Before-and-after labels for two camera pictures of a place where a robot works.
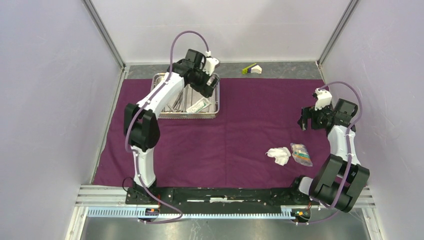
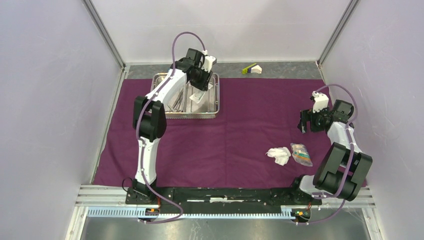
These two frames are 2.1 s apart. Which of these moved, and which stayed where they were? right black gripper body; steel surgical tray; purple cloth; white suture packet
Moved: white suture packet
Stayed: steel surgical tray; right black gripper body; purple cloth
